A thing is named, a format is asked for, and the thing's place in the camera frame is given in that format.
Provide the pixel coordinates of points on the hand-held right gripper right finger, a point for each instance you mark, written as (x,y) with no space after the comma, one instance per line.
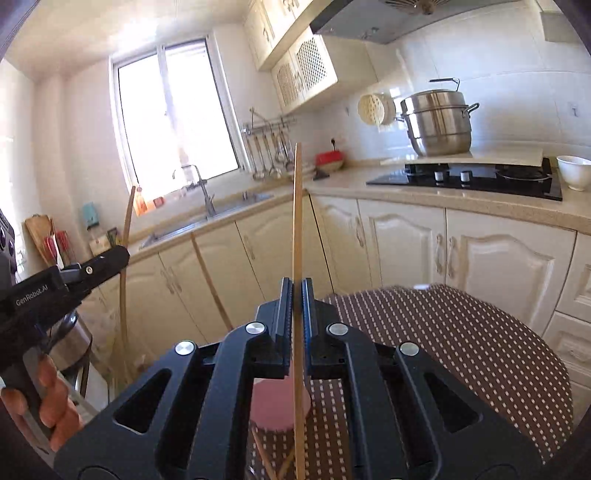
(308,323)

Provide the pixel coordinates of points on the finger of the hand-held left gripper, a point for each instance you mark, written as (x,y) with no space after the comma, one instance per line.
(104,263)

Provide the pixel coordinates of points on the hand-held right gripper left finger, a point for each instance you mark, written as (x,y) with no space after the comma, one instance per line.
(286,323)

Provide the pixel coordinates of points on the pink cup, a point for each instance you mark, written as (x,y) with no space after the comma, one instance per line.
(272,406)

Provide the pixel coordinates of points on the red kitchen utensils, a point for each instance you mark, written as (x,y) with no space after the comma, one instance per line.
(51,247)

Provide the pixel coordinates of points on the row of hanging kitchen utensils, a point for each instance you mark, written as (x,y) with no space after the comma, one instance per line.
(263,157)

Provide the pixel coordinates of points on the person's left hand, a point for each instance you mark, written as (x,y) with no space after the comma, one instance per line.
(57,406)

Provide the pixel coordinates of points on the small boxes on counter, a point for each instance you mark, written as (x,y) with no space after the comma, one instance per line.
(104,242)

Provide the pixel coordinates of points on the teal small container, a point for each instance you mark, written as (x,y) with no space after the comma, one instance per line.
(90,216)

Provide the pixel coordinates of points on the stainless steel trash can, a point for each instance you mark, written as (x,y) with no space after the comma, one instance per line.
(74,341)

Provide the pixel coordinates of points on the wooden cutting board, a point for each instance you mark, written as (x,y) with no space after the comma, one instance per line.
(39,235)

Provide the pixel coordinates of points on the orange hanging packet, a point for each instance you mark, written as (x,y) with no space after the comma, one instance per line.
(141,203)

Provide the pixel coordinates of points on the stainless steel sink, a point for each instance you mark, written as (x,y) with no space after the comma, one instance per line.
(184,226)

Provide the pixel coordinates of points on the metal sink faucet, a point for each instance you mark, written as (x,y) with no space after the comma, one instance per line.
(207,198)

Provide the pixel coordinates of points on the round polka dot table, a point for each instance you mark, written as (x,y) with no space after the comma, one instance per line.
(461,369)

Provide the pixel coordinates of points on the red container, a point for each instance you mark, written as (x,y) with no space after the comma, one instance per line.
(330,159)

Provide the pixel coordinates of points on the kitchen window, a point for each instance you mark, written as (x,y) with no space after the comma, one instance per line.
(175,106)

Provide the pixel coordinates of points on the black gas stove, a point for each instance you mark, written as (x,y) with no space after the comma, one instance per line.
(415,180)

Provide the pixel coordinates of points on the stainless steel steamer pot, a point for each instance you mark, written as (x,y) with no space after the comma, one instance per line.
(436,124)

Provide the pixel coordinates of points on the cream upper kitchen cabinets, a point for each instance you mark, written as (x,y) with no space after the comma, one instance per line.
(314,69)

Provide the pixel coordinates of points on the white bowl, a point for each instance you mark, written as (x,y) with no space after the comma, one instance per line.
(575,173)

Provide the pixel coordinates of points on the range hood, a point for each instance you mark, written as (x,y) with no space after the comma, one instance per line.
(392,23)

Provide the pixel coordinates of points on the wall utensil rail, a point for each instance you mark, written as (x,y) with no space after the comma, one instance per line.
(268,124)

